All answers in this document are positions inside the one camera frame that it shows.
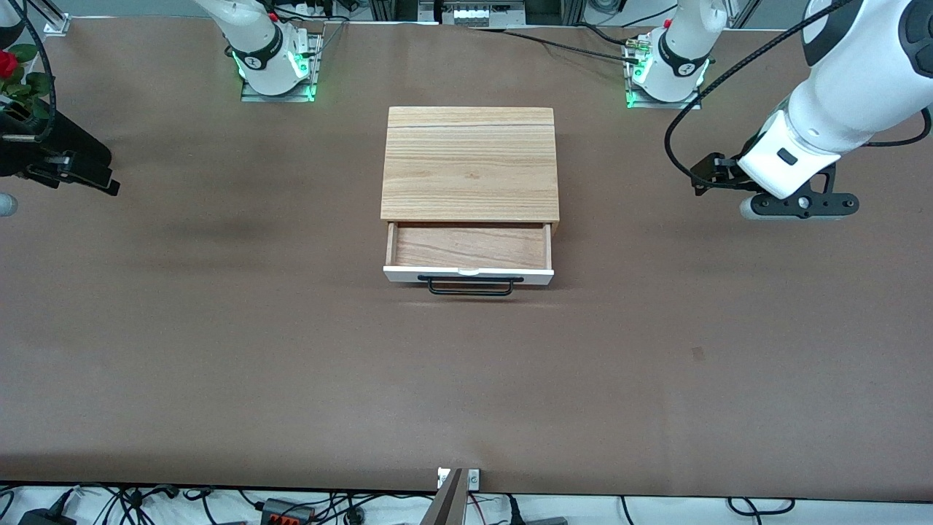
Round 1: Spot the aluminium corner profile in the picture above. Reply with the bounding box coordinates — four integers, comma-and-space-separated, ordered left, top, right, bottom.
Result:
42, 0, 71, 35

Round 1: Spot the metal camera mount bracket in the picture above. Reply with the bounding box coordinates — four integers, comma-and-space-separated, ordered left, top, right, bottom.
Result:
437, 467, 481, 491

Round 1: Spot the black box with orange connectors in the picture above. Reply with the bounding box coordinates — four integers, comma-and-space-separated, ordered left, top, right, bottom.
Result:
260, 499, 315, 525

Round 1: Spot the black looped floor cable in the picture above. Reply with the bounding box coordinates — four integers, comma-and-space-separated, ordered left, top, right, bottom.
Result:
727, 497, 796, 516

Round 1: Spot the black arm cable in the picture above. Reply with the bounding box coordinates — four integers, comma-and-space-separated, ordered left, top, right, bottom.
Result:
663, 0, 933, 193
20, 0, 57, 141

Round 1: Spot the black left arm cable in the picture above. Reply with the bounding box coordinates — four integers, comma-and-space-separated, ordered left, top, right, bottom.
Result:
663, 0, 933, 193

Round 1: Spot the long black table cable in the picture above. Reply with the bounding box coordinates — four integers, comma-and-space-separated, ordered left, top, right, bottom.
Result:
466, 26, 642, 66

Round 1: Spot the aluminium frame profile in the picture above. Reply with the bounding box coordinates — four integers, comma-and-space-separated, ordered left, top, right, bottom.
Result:
368, 0, 440, 23

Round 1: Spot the white drawer with black handle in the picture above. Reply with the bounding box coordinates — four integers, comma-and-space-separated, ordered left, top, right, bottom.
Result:
383, 221, 555, 298

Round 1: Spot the red rose with leaves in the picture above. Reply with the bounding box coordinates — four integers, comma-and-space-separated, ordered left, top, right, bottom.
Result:
0, 44, 57, 110

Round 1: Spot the wooden drawer cabinet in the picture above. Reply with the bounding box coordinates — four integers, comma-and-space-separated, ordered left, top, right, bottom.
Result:
380, 106, 561, 238

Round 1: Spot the white terminal block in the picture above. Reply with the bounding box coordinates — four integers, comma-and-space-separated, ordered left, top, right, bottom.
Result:
440, 0, 505, 27

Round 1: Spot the short black table cable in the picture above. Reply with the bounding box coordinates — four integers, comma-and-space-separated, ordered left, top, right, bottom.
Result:
574, 23, 631, 47

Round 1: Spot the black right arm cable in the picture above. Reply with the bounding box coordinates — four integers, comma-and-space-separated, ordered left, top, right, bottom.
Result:
20, 0, 57, 141

